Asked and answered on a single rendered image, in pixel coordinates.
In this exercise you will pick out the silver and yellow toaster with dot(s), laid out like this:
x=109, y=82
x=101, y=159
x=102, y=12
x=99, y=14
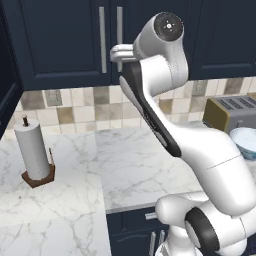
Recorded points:
x=233, y=111

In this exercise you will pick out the dark blue base cabinet door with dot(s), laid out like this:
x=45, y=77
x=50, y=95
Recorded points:
x=130, y=245
x=165, y=238

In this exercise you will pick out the brown wooden paper towel holder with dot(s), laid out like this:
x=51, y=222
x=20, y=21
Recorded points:
x=38, y=181

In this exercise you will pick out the dark blue drawer front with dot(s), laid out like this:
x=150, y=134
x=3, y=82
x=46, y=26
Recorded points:
x=130, y=220

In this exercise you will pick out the white and blue bowl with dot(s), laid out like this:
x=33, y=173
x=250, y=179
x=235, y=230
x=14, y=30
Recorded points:
x=245, y=140

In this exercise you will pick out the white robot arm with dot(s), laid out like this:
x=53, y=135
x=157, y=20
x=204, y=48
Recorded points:
x=213, y=160

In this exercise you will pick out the white paper towel roll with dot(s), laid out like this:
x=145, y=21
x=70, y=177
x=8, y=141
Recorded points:
x=31, y=150

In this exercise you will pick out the dark blue tall side cabinet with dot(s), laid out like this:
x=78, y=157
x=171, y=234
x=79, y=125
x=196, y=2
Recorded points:
x=8, y=83

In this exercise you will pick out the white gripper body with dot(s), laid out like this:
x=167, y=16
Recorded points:
x=122, y=53

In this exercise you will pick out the grey wall outlet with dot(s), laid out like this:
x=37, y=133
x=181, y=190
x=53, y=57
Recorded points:
x=53, y=98
x=199, y=88

